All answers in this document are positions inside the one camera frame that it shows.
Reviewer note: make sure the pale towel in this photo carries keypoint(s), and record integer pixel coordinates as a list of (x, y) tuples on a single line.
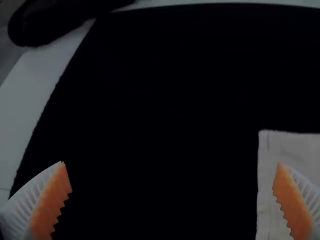
[(287, 147)]

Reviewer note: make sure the black mat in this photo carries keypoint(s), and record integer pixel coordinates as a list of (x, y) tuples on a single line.
[(162, 112)]

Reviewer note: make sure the black bag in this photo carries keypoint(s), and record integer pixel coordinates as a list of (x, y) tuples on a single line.
[(37, 27)]

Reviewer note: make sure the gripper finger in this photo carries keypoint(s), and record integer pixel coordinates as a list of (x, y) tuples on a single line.
[(297, 202), (30, 210)]

